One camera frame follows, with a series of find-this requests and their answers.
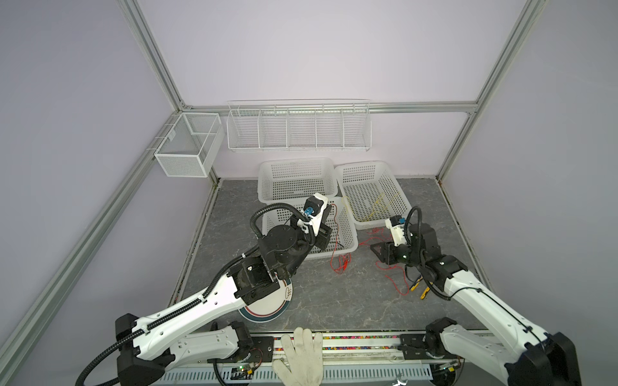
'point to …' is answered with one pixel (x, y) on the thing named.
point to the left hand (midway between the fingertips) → (329, 210)
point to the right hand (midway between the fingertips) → (377, 247)
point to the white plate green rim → (271, 306)
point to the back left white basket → (295, 179)
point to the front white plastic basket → (343, 237)
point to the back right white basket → (372, 192)
